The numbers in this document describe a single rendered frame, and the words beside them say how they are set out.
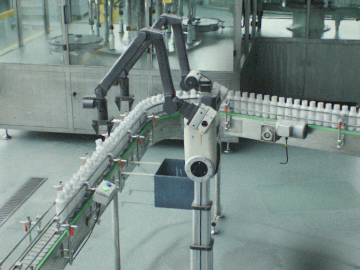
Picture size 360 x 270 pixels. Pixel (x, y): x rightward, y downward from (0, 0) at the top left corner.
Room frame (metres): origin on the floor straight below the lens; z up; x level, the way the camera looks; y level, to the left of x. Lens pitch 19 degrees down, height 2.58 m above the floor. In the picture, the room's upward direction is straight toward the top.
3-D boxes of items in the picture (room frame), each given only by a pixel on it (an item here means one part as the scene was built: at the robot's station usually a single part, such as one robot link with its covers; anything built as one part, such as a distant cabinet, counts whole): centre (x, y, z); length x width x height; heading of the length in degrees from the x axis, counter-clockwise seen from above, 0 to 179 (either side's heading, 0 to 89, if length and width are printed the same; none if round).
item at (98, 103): (3.45, 0.40, 1.57); 0.07 x 0.06 x 0.07; 79
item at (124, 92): (3.90, 0.31, 1.51); 0.10 x 0.07 x 0.07; 79
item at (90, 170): (3.64, 0.51, 1.08); 0.06 x 0.06 x 0.17
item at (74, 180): (3.41, 0.56, 1.08); 0.06 x 0.06 x 0.17
